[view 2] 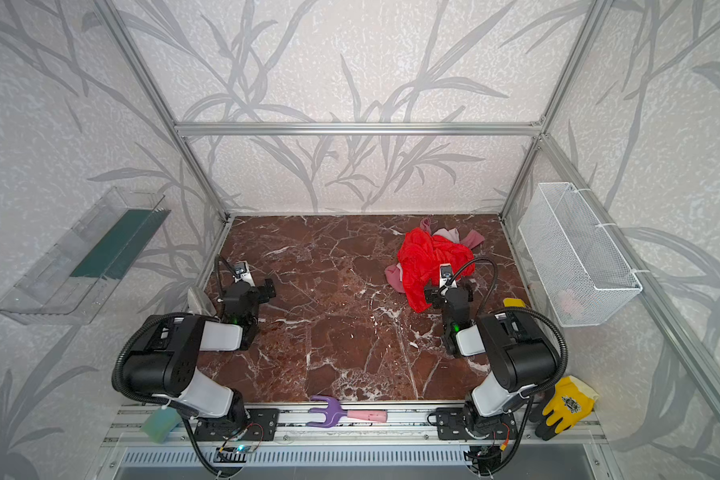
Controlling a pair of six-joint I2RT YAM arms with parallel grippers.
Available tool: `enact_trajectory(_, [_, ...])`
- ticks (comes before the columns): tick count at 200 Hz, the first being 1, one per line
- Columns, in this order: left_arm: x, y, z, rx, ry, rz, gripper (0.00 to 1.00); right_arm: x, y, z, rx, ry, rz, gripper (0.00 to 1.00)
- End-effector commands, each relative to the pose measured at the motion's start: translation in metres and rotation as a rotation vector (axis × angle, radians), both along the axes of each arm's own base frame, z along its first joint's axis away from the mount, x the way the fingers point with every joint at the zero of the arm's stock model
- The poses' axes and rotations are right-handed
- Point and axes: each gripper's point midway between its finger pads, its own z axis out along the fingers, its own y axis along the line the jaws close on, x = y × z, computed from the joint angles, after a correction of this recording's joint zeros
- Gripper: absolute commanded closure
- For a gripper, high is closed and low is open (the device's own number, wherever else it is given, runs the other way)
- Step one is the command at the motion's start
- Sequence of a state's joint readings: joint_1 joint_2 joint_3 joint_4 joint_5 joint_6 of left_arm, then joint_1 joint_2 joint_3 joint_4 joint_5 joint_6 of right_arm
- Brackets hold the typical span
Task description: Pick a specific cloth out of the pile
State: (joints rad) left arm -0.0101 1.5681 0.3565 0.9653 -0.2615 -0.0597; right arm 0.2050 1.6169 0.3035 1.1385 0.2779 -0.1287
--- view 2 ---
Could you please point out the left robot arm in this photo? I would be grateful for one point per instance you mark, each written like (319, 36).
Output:
(158, 364)

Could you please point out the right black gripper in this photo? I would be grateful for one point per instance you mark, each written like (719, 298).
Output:
(446, 294)

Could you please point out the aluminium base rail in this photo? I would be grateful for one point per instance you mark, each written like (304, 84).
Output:
(409, 423)

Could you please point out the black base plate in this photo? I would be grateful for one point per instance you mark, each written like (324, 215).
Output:
(459, 423)
(257, 424)

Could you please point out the dark pink ribbed cloth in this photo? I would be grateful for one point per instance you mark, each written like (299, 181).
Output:
(471, 240)

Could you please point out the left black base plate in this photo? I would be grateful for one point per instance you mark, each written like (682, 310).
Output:
(257, 424)

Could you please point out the red cloth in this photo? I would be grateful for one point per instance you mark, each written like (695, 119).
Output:
(420, 257)

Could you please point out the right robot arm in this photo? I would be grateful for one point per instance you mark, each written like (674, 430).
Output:
(527, 353)

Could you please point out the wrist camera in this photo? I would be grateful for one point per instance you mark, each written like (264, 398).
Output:
(446, 275)
(242, 273)

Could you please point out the clear acrylic wall shelf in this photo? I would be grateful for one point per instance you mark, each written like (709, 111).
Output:
(71, 282)

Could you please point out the small electronics board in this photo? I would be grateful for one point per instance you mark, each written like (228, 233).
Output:
(228, 455)

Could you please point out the white wire mesh basket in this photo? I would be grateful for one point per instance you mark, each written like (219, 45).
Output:
(571, 249)

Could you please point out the purple pink garden fork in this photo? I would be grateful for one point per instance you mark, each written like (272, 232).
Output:
(333, 413)

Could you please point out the green sponge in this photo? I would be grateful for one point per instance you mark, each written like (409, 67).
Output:
(160, 423)

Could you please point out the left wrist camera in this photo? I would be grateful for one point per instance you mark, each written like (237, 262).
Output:
(242, 273)

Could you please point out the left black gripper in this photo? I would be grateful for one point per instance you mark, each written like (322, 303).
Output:
(255, 291)

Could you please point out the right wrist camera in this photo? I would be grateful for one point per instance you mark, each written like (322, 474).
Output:
(446, 275)

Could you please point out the pink item in basket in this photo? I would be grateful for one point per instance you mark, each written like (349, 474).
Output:
(570, 304)

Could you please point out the yellow toy shovel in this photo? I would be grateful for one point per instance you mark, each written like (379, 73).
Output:
(514, 303)

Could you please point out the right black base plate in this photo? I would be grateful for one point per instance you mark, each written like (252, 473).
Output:
(459, 423)

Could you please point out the light pink cloth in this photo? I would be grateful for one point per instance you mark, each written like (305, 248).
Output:
(394, 273)

